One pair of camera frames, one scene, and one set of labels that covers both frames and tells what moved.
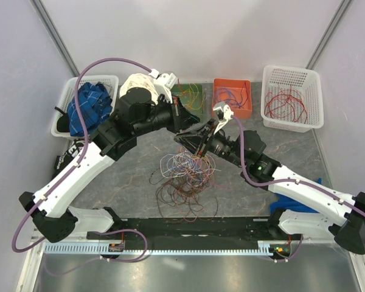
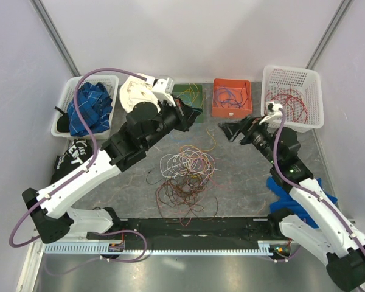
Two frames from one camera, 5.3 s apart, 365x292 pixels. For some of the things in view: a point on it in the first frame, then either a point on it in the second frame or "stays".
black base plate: (198, 229) stays
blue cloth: (285, 202) stays
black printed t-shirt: (63, 162) stays
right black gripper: (197, 138) to (247, 126)
